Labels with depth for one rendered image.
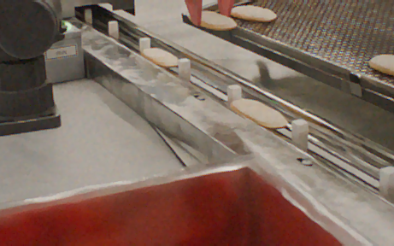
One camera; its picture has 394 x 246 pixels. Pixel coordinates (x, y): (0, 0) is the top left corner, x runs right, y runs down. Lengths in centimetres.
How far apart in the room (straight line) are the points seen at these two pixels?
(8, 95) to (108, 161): 18
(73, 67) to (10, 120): 21
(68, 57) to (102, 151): 29
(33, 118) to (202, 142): 25
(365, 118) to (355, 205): 32
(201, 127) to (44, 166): 18
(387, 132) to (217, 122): 21
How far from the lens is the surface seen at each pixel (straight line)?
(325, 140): 81
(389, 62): 89
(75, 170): 83
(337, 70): 89
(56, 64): 113
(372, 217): 63
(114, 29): 128
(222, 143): 77
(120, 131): 93
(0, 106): 97
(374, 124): 94
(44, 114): 96
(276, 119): 84
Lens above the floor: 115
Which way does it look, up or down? 18 degrees down
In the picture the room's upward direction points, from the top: 4 degrees counter-clockwise
